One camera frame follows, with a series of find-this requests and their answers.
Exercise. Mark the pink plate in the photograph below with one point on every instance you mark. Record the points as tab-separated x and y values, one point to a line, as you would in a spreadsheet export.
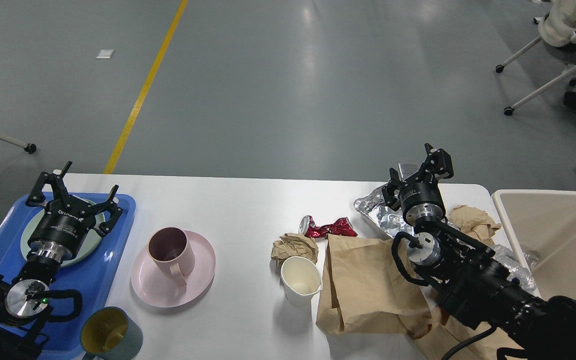
155	289

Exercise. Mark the teal mug yellow inside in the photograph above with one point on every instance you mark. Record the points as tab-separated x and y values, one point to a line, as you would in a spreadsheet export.
110	334

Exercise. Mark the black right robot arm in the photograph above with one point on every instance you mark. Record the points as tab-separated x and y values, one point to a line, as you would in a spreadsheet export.
472	286

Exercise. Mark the white paper cup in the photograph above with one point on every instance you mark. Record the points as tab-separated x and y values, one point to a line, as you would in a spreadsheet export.
301	281

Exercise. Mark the pink mug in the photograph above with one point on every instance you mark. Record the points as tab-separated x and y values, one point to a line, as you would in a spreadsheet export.
171	250

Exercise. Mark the crushed red can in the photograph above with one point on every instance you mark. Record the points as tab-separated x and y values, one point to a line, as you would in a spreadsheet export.
340	227

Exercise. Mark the brown paper bag lower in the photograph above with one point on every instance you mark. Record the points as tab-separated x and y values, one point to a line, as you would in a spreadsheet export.
445	332

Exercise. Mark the brown paper bag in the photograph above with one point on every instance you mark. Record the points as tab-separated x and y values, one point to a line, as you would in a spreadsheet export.
363	291
445	332

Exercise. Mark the beige plastic bin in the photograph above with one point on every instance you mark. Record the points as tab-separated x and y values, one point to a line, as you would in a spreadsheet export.
541	228

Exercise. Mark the crumpled brown paper ball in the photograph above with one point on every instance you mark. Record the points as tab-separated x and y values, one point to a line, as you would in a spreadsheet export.
291	244

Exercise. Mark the chair leg with caster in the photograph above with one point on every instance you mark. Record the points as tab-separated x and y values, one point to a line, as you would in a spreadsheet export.
28	147

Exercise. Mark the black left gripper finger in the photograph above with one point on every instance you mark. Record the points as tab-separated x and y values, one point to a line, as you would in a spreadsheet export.
36	197
89	212

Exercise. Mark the green plate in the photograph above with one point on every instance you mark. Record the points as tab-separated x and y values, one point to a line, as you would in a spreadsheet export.
52	251

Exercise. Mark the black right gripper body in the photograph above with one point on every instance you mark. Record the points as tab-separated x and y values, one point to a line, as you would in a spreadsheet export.
421	201

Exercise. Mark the clear plastic wrap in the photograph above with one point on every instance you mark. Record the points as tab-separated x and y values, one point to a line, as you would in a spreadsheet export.
506	257

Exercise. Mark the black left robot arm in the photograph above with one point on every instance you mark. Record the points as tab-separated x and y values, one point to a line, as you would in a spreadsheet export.
27	303

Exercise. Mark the crumpled brown paper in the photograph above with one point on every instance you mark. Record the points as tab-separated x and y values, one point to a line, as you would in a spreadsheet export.
475	223

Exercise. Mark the crumpled aluminium foil tray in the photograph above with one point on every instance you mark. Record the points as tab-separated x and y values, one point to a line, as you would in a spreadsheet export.
389	221

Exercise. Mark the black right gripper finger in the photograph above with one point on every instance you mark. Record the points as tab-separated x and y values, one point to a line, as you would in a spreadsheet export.
437	166
390	191

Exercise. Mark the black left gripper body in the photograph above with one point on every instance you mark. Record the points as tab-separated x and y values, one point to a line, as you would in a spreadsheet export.
62	226

